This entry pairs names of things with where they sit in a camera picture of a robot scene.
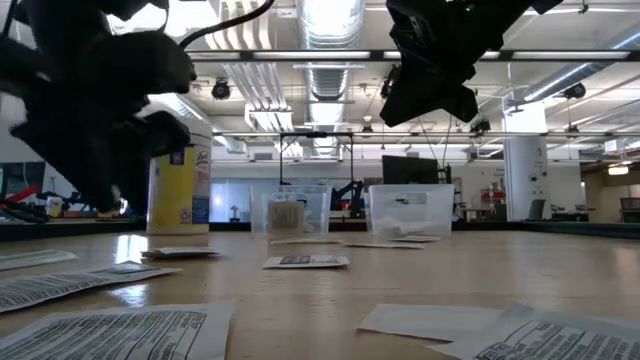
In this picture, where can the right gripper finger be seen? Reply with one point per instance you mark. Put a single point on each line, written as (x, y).
(417, 95)
(462, 102)

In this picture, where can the black overhead camera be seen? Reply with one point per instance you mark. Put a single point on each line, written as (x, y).
(386, 87)

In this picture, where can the black background robot arm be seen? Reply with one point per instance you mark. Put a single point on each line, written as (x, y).
(354, 189)

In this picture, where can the grey office chair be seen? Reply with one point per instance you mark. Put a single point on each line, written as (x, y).
(537, 210)

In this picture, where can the silver ceiling air duct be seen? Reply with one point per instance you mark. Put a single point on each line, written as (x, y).
(327, 85)

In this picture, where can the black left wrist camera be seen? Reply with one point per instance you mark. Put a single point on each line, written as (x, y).
(167, 132)

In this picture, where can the white bandage wrapper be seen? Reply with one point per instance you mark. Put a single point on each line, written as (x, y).
(412, 229)
(385, 245)

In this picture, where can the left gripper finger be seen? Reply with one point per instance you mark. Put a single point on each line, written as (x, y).
(134, 180)
(100, 185)

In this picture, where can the white round column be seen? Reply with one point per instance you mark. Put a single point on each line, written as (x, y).
(525, 175)

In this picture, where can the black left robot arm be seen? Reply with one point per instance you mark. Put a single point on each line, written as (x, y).
(75, 50)

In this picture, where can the yellow disinfecting wipes canister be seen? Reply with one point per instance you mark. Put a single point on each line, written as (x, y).
(180, 200)

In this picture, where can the black ceiling camera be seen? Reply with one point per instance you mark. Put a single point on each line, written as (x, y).
(481, 127)
(575, 90)
(220, 90)

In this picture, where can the green striped bandage wrapper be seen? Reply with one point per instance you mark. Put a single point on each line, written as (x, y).
(35, 260)

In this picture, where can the black monitor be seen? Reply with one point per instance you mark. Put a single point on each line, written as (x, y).
(410, 170)

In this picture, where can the plain white packet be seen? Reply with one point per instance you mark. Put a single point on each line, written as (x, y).
(425, 322)

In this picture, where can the clear plastic bin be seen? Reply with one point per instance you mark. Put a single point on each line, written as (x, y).
(410, 205)
(320, 220)

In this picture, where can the grey round ceiling pipe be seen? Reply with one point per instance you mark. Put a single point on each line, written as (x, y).
(575, 75)

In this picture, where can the black background station frame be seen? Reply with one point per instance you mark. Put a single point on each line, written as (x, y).
(316, 134)

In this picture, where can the dark wall screen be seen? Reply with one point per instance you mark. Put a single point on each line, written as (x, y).
(20, 177)

